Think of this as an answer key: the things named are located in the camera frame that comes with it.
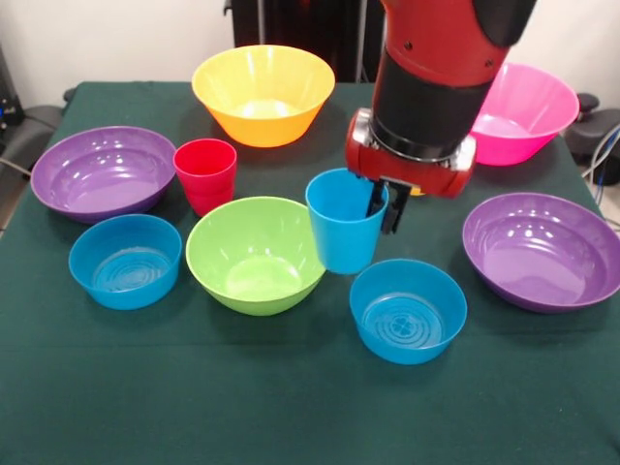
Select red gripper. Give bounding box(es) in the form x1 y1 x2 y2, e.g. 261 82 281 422
344 108 479 234

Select blue cup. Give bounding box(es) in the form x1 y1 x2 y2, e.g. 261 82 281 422
304 167 390 276

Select orange bowl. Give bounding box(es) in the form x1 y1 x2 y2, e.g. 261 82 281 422
191 44 336 148

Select blue bowl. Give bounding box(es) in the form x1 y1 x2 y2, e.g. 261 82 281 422
68 213 183 311
349 259 469 366

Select green bowl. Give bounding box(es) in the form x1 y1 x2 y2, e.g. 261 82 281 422
185 196 327 317

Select pink bowl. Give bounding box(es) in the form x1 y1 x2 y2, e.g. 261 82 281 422
469 61 581 168

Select black computer tower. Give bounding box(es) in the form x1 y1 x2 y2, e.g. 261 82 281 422
0 43 25 141

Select purple bowl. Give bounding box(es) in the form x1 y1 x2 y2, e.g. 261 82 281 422
29 125 177 225
462 192 620 315

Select red cup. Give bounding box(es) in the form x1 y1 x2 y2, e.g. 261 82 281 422
172 138 238 219

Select dark green tablecloth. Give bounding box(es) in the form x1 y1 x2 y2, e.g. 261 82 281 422
0 80 620 465

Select black knobbed device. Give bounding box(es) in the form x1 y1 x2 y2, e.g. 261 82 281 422
566 92 620 164

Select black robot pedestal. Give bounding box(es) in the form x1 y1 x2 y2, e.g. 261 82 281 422
232 0 387 83

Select grey cable bundle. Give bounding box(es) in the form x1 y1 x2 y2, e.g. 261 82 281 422
580 123 620 229

